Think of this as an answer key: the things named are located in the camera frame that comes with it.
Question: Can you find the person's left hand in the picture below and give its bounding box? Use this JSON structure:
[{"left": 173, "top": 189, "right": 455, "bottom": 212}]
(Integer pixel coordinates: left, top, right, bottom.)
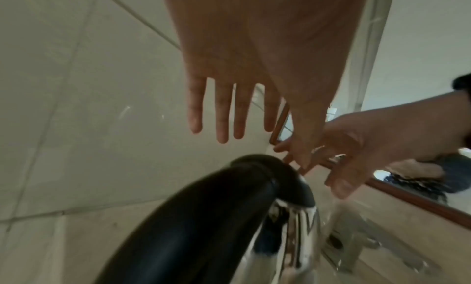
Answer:
[{"left": 161, "top": 0, "right": 370, "bottom": 175}]

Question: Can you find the person's right hand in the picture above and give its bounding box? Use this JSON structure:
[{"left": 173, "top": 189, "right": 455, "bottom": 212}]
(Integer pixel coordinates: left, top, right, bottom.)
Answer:
[{"left": 274, "top": 91, "right": 469, "bottom": 200}]

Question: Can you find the chrome square faucet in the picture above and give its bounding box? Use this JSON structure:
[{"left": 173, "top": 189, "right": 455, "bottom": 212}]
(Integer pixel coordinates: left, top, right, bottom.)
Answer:
[{"left": 319, "top": 204, "right": 442, "bottom": 278}]

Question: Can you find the stainless steel electric kettle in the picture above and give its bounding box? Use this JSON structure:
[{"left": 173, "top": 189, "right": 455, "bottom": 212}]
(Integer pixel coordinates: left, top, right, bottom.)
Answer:
[{"left": 93, "top": 154, "right": 322, "bottom": 284}]

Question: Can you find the right marker wristband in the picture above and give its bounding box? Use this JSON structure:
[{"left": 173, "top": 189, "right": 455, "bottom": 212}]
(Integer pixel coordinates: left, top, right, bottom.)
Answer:
[{"left": 452, "top": 72, "right": 471, "bottom": 148}]

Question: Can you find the wood-framed wall mirror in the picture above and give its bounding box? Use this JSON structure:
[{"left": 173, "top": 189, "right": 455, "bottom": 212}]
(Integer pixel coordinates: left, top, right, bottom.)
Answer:
[{"left": 269, "top": 0, "right": 471, "bottom": 230}]

